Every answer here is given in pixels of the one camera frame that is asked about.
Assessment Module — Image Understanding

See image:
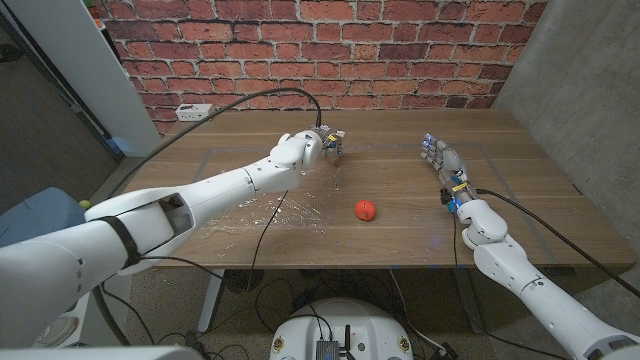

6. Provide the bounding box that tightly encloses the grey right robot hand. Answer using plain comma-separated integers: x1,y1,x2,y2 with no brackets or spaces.
420,132,476,204

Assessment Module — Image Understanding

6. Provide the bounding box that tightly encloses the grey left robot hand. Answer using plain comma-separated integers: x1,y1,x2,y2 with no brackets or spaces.
309,124,346,167

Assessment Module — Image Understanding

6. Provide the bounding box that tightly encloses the clear plastic wrap sheet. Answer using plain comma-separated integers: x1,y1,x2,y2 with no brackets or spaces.
199,158,347,251

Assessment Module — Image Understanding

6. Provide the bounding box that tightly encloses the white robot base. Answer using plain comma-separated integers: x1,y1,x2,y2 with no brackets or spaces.
268,298,415,360

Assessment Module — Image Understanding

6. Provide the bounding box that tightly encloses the red toy ball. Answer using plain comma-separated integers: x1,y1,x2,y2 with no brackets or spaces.
355,199,377,222

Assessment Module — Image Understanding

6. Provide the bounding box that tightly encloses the red brick printed backdrop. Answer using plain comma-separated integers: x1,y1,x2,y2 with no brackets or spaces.
94,0,549,135

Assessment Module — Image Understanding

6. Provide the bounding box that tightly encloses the white power outlet box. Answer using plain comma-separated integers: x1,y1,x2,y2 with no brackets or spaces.
174,103,215,123

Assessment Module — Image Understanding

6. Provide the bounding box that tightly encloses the grey table leg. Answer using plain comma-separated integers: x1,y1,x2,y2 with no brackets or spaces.
452,267,485,335

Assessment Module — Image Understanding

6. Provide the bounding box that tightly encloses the black ribbed round disc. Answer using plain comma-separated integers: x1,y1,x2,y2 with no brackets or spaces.
223,268,265,294

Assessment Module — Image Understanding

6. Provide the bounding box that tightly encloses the black floor power adapter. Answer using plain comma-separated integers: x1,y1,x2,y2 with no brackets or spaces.
429,342,459,360

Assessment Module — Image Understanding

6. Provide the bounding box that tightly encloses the white table leg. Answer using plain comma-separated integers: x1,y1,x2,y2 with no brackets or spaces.
197,268,226,334

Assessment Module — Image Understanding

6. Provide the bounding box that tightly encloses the white pillar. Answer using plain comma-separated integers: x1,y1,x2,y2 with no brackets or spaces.
4,0,162,157

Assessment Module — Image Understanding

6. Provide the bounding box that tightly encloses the blue bin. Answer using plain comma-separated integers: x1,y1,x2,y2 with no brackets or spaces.
0,187,89,249

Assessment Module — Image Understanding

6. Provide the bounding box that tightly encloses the white robot torso edge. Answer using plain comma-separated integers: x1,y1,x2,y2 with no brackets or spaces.
0,344,206,360

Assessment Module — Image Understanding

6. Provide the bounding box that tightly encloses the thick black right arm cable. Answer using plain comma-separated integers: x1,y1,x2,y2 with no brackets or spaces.
474,187,640,300

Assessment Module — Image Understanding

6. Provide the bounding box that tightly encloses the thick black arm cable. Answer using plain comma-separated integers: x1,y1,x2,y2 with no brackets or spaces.
474,187,640,300
102,87,324,201

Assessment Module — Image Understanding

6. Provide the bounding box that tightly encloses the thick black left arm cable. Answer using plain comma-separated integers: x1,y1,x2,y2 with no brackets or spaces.
102,87,324,201

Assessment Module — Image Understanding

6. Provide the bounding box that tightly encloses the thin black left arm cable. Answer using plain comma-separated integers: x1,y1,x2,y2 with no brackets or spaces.
248,189,290,294

